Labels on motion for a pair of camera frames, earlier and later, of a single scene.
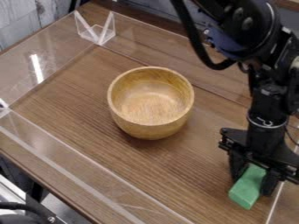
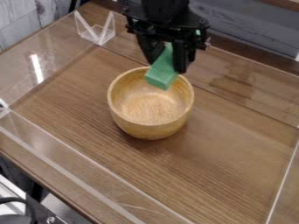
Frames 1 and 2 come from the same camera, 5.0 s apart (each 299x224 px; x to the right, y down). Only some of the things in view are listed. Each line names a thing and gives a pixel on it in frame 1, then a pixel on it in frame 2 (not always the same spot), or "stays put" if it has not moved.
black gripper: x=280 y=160 to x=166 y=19
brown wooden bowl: x=150 y=98 stays put
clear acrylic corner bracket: x=96 y=33 stays put
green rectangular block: x=245 y=190 to x=162 y=73
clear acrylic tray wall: x=106 y=197 stays put
